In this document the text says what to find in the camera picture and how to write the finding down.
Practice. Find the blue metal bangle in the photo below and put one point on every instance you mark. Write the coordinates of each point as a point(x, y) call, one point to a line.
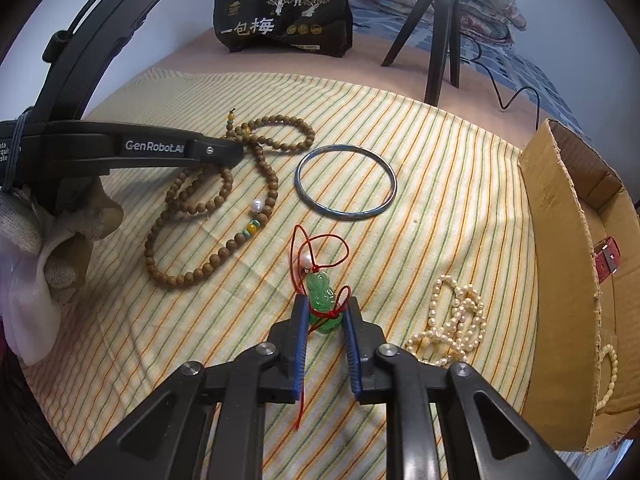
point(296, 182)

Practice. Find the folded floral quilt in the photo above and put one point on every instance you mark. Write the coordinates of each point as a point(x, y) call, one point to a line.
point(490, 5)

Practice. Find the dark cloth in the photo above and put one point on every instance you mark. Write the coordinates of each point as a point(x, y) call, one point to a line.
point(20, 410)

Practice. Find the black tripod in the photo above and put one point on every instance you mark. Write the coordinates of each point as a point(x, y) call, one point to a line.
point(440, 35)

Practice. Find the cardboard box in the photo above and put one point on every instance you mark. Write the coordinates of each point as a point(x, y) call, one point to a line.
point(560, 220)

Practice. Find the black snack bag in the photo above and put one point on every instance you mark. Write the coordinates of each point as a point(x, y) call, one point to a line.
point(250, 35)

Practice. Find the striped yellow cloth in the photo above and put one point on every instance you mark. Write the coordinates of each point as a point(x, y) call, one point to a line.
point(425, 160)

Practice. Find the person's left hand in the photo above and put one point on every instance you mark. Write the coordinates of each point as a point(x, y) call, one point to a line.
point(65, 255)

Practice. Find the blue patterned bedsheet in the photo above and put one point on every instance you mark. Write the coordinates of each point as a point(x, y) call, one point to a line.
point(550, 85)

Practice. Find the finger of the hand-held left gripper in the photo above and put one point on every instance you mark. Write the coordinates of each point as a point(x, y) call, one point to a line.
point(215, 151)

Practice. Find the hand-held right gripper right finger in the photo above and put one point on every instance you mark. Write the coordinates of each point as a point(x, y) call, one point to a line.
point(351, 355)

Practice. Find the peach bed sheet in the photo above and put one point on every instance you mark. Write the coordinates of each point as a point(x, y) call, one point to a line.
point(375, 75)

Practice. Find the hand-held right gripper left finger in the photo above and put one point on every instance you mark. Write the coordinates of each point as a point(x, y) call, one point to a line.
point(301, 345)

